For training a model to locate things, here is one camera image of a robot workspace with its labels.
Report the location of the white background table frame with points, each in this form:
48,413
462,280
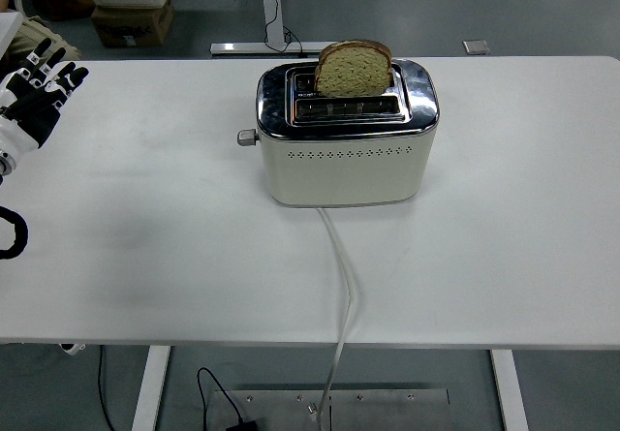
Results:
271,9

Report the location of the white table leg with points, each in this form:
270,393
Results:
150,387
508,392

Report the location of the grey floor socket plate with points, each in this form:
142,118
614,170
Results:
476,46

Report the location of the grey metal plate with screws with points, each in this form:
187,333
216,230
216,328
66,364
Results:
387,411

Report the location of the grey toaster lever knob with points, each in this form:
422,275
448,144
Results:
247,137

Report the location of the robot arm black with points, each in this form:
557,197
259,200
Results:
19,232

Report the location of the white side table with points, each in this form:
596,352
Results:
9,29

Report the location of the brown bread slice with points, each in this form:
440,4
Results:
351,75

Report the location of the cream and chrome toaster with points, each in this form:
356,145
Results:
344,174

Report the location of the brown cardboard box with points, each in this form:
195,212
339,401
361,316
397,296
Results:
135,26

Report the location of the person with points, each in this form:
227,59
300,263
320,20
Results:
36,34

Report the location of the small white black object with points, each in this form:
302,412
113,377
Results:
72,348

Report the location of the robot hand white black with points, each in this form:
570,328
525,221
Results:
21,126

